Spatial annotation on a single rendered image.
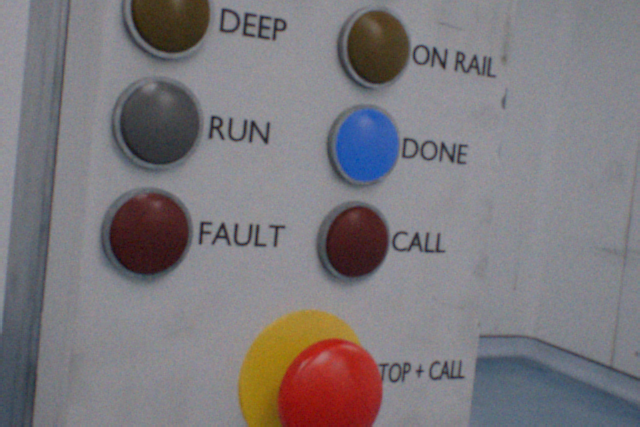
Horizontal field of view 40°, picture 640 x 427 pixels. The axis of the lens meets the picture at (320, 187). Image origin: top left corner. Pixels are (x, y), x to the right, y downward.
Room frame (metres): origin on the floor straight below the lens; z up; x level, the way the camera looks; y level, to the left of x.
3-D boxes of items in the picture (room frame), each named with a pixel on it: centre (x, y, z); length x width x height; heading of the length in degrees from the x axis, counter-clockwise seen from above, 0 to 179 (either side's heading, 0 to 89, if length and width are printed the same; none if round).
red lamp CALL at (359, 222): (0.32, -0.02, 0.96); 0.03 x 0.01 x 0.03; 120
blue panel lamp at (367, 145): (0.32, -0.02, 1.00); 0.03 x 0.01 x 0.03; 120
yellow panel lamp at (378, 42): (0.32, -0.02, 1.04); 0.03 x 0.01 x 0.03; 120
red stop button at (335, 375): (0.31, 0.00, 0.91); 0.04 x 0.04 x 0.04; 30
